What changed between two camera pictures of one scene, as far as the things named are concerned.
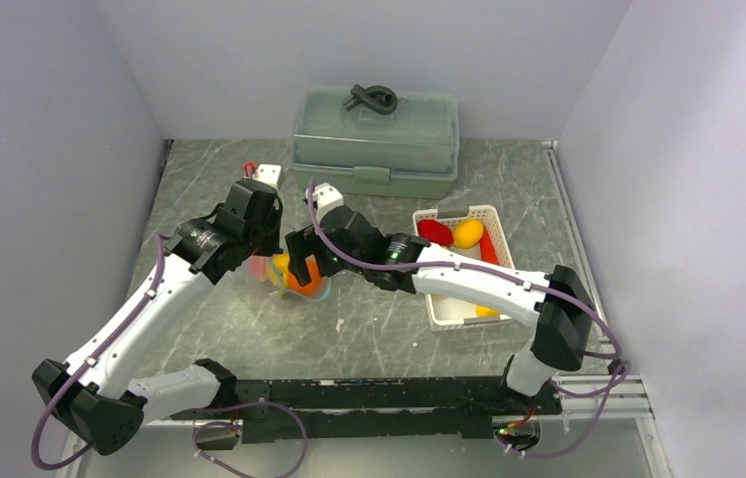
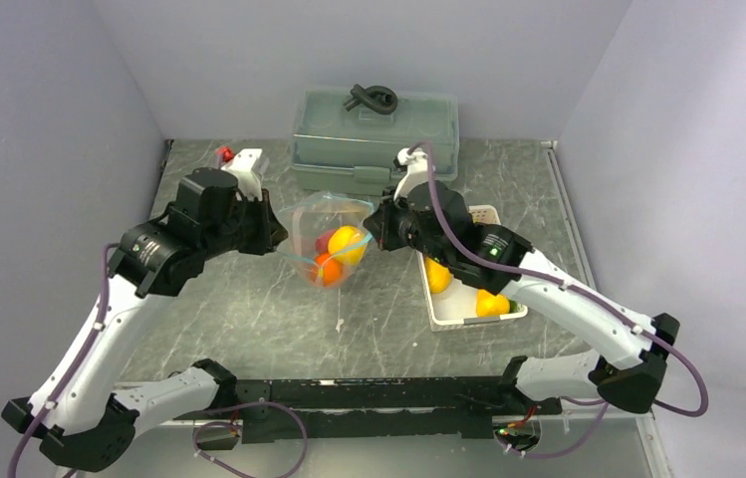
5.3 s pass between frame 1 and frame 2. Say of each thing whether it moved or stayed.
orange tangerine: moved
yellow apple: moved
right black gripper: moved
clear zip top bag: moved
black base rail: stayed
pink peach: moved
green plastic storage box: stayed
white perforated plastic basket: stayed
